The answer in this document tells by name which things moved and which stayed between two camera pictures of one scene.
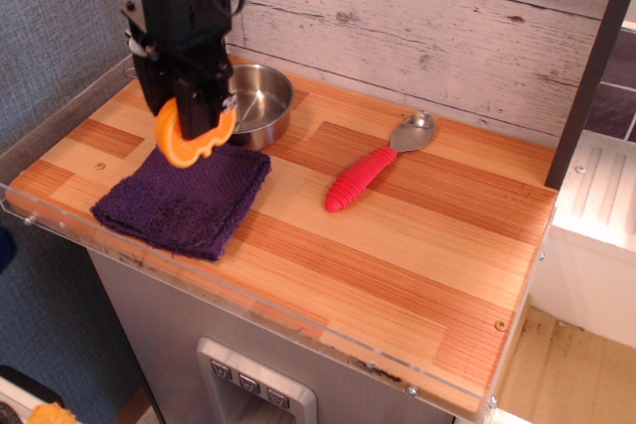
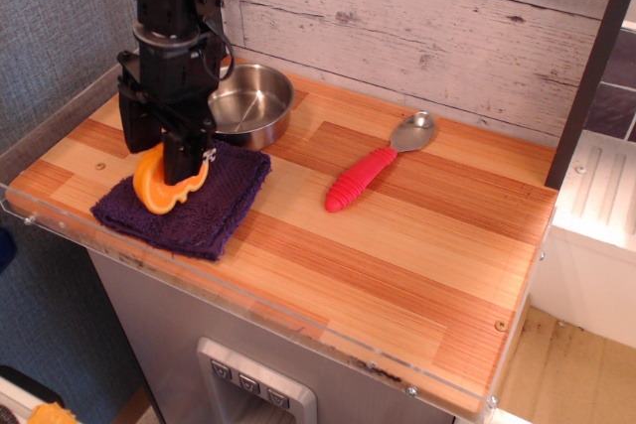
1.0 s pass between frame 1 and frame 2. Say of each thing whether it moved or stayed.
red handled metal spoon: stayed
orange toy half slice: moved
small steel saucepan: stayed
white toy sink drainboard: stayed
